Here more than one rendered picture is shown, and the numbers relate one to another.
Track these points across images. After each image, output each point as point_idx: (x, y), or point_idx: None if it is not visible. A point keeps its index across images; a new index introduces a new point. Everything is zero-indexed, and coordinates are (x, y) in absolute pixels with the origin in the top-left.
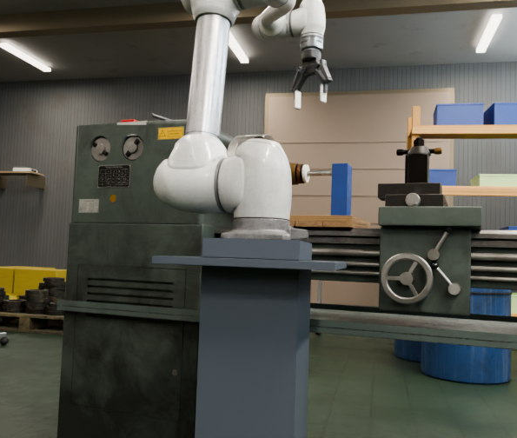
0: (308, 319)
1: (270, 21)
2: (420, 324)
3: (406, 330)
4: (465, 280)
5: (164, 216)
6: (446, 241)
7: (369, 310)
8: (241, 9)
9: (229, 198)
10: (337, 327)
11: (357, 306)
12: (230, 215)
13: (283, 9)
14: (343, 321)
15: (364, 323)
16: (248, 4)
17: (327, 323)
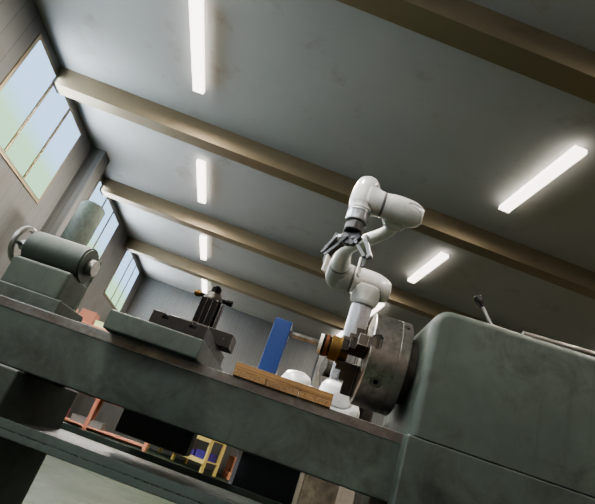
0: (234, 475)
1: (374, 242)
2: (136, 464)
3: (162, 463)
4: None
5: None
6: None
7: (185, 493)
8: (349, 290)
9: None
10: (215, 485)
11: (207, 494)
12: (395, 421)
13: (345, 256)
14: (214, 491)
15: (195, 472)
16: (343, 289)
17: (225, 485)
